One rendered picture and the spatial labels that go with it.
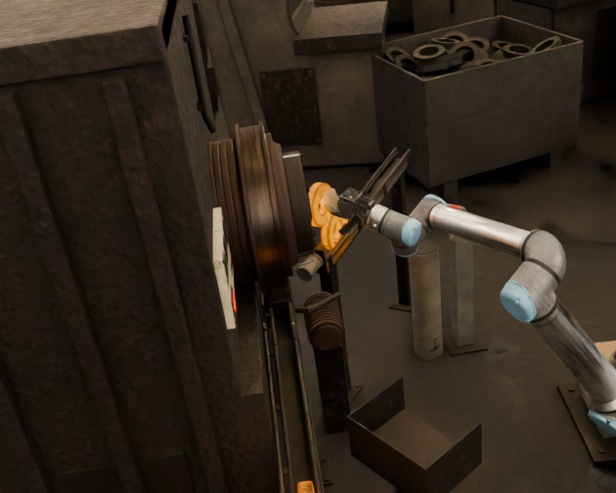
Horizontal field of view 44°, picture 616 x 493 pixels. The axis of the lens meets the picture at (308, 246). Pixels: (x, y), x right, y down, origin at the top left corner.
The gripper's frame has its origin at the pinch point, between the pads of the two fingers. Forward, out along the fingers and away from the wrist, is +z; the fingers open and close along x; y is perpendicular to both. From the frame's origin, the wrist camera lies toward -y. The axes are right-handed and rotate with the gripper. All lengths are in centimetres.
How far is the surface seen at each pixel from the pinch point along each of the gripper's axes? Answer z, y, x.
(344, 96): 77, -60, -194
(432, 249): -36, -26, -34
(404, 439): -65, -10, 71
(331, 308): -17.7, -30.8, 14.7
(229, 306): -23, 32, 95
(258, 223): -14, 36, 69
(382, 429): -59, -11, 70
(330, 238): -6.4, -14.6, -1.2
